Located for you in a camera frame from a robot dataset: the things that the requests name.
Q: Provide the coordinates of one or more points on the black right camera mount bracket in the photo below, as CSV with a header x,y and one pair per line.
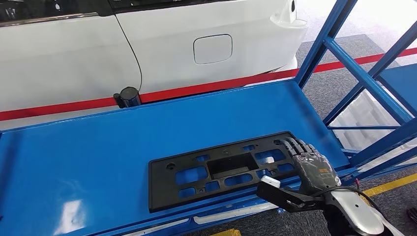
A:
x,y
283,197

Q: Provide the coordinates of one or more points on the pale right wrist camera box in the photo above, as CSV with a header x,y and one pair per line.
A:
x,y
270,181

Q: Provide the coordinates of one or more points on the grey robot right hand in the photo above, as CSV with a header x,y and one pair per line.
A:
x,y
316,172

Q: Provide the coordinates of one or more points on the blue metal shelf rack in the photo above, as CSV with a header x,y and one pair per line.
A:
x,y
97,156
402,81

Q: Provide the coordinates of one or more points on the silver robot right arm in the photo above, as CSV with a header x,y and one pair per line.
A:
x,y
351,208

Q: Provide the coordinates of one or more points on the black stanchion post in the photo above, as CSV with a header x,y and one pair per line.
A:
x,y
129,97

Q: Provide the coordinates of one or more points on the white car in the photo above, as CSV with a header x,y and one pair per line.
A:
x,y
65,58

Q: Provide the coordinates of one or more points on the black plastic licence plate bracket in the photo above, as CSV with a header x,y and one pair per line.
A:
x,y
159,198

